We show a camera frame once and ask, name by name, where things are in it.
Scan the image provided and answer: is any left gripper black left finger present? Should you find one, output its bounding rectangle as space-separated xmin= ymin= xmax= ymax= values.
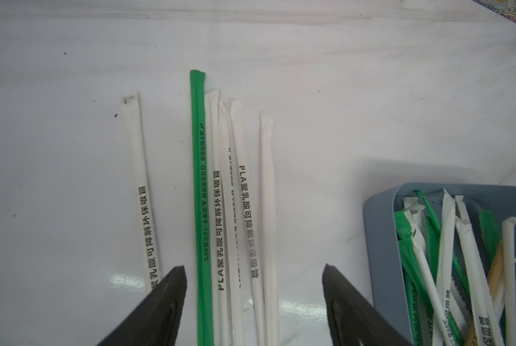
xmin=99 ymin=266 xmax=187 ymax=345

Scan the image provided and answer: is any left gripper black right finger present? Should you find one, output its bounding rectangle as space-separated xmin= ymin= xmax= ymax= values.
xmin=322 ymin=264 xmax=410 ymax=345

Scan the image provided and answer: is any green straw group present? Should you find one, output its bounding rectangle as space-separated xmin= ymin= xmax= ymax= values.
xmin=395 ymin=210 xmax=433 ymax=345
xmin=414 ymin=190 xmax=470 ymax=298
xmin=190 ymin=69 xmax=214 ymax=345

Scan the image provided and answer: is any white straw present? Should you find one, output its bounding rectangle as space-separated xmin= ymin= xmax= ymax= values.
xmin=230 ymin=99 xmax=267 ymax=345
xmin=431 ymin=190 xmax=457 ymax=345
xmin=205 ymin=89 xmax=231 ymax=345
xmin=122 ymin=92 xmax=161 ymax=291
xmin=218 ymin=101 xmax=246 ymax=345

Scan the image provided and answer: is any blue-grey storage tray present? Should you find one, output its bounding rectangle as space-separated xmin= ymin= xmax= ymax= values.
xmin=363 ymin=183 xmax=516 ymax=342

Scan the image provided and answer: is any white wrapped straw plain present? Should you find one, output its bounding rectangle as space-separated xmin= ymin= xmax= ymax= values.
xmin=259 ymin=111 xmax=280 ymax=345

